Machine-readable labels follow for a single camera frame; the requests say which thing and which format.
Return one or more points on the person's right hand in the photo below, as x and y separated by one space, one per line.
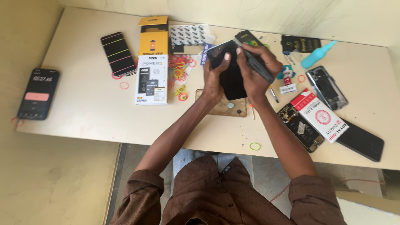
257 75

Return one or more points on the person's left hand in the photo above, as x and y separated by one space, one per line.
212 84

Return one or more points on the dark grey phone back frame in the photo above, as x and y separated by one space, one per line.
261 68

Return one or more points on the black smartphone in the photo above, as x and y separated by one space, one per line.
232 81

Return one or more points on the teal plastic piece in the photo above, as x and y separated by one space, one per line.
280 74

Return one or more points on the clear brownish phone case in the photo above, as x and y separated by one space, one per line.
218 109

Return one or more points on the small metal screwdriver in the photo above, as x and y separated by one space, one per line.
274 95

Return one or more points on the blue printed label card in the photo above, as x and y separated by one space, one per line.
204 56

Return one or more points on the red and white glue tube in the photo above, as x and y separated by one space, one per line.
287 77

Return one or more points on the small white label strip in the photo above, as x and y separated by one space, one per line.
288 89

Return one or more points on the pile of coloured rubber bands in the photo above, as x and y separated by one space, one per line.
178 70

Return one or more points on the orange tipped pin tool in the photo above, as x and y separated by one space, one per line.
252 112

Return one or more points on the black screen protector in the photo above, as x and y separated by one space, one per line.
245 37

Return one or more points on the orange rubber band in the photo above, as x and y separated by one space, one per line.
298 78

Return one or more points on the black packet with gold print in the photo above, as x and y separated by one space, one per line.
300 43

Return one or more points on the white patterned packet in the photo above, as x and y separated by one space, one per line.
189 34

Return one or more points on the teal squeeze bottle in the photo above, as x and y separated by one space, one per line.
315 56

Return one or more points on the yellow and white battery box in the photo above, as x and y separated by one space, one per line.
152 68

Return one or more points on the opened phone with bare board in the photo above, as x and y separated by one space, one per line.
301 129

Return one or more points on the green rubber band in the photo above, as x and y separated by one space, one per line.
250 146

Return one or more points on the white box with red print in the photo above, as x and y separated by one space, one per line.
320 116

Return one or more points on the person's light blue jeans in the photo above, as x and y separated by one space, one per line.
184 159

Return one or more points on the pink rubber band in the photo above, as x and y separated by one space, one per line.
120 85

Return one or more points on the black phone wrapped in bands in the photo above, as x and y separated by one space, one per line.
118 53

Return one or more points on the red rubber band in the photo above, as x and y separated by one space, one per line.
113 77
12 122

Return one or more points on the person's brown shirt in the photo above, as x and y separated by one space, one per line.
218 197

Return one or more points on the plain black phone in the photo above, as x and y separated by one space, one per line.
362 142

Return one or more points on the black phone with lit screen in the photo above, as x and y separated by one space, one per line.
38 93

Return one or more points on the open grey phone frame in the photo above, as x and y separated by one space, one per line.
327 88

